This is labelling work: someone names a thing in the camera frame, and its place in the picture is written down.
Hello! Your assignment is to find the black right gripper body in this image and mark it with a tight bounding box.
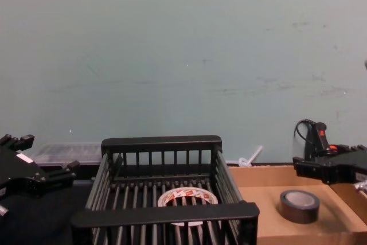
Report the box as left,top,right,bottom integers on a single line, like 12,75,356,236
323,149,367,185

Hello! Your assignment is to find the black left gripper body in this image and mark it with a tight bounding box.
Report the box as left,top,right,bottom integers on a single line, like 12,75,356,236
0,150,48,199

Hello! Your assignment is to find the roll of white tape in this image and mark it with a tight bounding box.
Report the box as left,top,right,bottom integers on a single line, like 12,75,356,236
157,186,218,227

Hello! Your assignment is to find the clear plastic case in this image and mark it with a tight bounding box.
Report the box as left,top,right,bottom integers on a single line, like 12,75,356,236
30,141,103,167

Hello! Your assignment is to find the roll of silver tape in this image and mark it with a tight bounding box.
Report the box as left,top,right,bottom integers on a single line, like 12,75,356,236
279,189,321,224

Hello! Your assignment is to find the shallow brown cardboard tray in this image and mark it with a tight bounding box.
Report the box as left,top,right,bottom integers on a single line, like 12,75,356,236
228,164,367,245

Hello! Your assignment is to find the black rack with steel bars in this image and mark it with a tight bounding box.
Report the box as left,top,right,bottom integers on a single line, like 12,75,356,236
70,134,260,245

